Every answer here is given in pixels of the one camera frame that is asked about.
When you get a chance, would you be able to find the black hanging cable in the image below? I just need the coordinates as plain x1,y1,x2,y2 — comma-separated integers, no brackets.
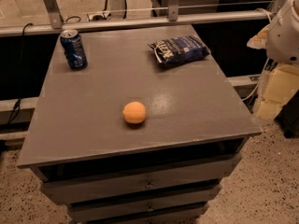
7,22,34,126

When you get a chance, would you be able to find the blue kettle chips bag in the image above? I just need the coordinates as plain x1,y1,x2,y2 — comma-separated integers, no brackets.
149,35,210,68

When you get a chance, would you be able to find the top cabinet drawer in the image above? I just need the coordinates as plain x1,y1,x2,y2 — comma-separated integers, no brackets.
41,154,241,204

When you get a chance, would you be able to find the metal railing frame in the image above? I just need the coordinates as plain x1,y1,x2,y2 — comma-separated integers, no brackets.
0,0,286,36

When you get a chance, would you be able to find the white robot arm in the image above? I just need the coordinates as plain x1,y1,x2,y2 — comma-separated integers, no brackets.
247,0,299,119

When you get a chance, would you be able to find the grey drawer cabinet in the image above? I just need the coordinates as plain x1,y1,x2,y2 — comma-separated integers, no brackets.
18,25,260,224

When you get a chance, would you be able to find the white cable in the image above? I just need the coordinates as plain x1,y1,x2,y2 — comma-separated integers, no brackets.
241,58,271,102

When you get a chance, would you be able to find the bottom cabinet drawer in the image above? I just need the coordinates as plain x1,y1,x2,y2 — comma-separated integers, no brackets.
86,203,208,224

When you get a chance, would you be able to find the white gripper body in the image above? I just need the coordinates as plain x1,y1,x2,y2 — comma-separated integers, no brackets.
255,63,299,120

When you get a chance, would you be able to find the cabinet drawer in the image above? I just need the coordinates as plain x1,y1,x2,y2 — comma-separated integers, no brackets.
68,182,221,222
86,203,208,224
41,154,241,204

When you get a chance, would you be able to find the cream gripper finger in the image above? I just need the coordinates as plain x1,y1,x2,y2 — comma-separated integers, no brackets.
247,25,269,49

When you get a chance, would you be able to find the orange fruit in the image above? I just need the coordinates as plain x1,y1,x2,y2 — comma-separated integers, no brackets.
122,102,147,124

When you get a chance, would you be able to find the blue pepsi can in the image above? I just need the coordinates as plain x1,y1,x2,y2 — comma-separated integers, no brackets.
60,30,88,70

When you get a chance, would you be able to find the middle cabinet drawer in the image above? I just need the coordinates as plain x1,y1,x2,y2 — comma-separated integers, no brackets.
68,182,221,222

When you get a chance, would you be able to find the floor power outlet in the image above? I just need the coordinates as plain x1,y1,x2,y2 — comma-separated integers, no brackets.
87,12,110,21

